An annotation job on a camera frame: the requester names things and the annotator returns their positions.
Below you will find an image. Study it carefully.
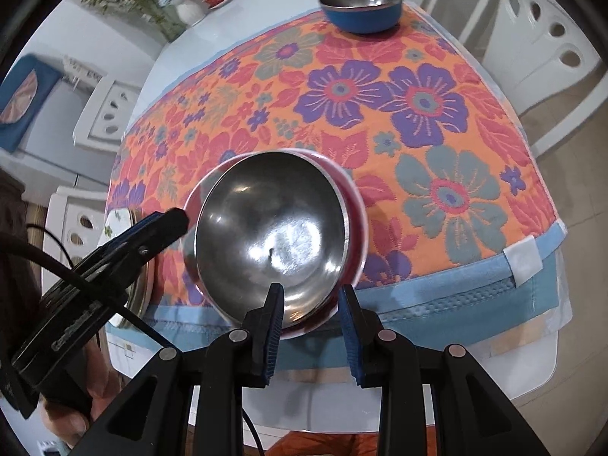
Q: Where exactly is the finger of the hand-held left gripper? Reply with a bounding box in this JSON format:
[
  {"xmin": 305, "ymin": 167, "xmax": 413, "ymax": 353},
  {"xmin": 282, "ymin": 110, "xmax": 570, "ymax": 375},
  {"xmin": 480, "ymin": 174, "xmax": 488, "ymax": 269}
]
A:
[{"xmin": 97, "ymin": 208, "xmax": 190, "ymax": 267}]

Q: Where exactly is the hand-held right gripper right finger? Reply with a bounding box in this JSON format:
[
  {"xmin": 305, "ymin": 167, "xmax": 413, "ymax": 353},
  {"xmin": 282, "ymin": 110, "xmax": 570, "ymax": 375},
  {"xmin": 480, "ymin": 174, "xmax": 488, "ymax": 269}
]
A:
[{"xmin": 338, "ymin": 285, "xmax": 530, "ymax": 456}]

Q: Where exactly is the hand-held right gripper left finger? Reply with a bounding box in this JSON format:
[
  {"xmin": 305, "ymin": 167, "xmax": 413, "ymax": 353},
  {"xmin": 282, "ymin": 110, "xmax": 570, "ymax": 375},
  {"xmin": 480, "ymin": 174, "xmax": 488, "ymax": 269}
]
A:
[{"xmin": 81, "ymin": 283, "xmax": 286, "ymax": 456}]

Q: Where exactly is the round white blue plate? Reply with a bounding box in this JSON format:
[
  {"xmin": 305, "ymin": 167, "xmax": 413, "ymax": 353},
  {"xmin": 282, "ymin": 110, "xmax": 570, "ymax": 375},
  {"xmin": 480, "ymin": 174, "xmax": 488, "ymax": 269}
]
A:
[{"xmin": 107, "ymin": 247, "xmax": 158, "ymax": 331}]

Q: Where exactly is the pink bowl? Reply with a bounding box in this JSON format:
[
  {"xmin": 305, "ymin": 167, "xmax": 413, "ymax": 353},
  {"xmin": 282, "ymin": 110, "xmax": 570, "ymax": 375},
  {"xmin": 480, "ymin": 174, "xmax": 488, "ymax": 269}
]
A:
[{"xmin": 183, "ymin": 148, "xmax": 370, "ymax": 340}]

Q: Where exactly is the person's left hand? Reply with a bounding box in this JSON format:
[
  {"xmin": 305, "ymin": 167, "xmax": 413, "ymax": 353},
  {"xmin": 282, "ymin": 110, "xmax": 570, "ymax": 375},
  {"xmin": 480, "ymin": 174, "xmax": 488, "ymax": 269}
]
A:
[{"xmin": 40, "ymin": 342, "xmax": 122, "ymax": 442}]

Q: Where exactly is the orange cloth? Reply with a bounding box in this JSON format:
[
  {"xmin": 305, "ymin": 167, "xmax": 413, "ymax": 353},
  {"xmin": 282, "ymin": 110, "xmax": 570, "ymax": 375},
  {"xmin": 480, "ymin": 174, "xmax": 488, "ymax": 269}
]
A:
[{"xmin": 266, "ymin": 432, "xmax": 381, "ymax": 456}]

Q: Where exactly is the white refrigerator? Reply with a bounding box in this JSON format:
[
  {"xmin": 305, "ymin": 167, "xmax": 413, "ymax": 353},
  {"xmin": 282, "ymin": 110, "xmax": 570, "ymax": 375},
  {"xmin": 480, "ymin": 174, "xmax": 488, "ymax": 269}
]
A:
[{"xmin": 0, "ymin": 52, "xmax": 124, "ymax": 191}]

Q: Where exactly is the white storage rack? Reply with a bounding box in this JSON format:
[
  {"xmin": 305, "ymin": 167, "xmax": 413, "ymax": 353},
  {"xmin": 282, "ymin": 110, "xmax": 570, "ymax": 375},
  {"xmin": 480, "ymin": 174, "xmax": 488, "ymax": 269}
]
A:
[{"xmin": 62, "ymin": 54, "xmax": 108, "ymax": 91}]

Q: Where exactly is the blue refrigerator cover cloth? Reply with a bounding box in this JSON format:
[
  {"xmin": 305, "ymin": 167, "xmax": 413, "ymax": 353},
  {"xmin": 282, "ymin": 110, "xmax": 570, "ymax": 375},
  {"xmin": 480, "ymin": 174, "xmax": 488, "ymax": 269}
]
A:
[{"xmin": 0, "ymin": 54, "xmax": 65, "ymax": 153}]

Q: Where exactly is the glass vase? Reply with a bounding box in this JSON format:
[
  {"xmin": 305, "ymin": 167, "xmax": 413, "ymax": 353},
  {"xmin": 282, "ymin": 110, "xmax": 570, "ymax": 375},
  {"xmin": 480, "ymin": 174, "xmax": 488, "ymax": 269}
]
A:
[{"xmin": 154, "ymin": 7, "xmax": 186, "ymax": 43}]

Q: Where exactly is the white ceramic vase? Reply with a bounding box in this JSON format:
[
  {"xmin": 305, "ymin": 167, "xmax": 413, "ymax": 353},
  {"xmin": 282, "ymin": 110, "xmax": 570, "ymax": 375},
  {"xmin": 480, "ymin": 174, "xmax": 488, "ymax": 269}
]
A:
[{"xmin": 175, "ymin": 0, "xmax": 205, "ymax": 27}]

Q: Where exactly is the orange floral tablecloth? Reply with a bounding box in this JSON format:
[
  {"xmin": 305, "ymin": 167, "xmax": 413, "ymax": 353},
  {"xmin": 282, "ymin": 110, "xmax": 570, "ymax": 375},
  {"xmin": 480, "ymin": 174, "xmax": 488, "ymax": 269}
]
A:
[{"xmin": 104, "ymin": 0, "xmax": 568, "ymax": 371}]

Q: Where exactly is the blue steel bowl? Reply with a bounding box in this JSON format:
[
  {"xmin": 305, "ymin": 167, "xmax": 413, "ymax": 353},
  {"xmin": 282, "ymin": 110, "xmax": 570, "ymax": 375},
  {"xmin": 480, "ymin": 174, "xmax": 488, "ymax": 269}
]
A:
[{"xmin": 318, "ymin": 0, "xmax": 404, "ymax": 35}]

